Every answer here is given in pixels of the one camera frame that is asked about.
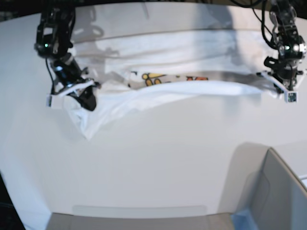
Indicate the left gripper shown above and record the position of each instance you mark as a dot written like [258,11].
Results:
[284,72]

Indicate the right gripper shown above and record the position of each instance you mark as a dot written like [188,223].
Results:
[69,80]

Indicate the white t-shirt with print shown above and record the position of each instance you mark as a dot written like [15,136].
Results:
[145,71]

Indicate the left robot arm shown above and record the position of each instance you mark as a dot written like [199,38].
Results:
[285,39]

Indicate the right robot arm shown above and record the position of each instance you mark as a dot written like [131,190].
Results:
[53,41]

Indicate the grey cardboard box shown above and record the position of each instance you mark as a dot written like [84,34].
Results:
[262,191]

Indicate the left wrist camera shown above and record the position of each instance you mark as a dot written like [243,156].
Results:
[291,97]

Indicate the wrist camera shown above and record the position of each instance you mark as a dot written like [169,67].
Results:
[291,97]
[54,102]

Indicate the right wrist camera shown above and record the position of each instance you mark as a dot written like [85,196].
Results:
[54,102]

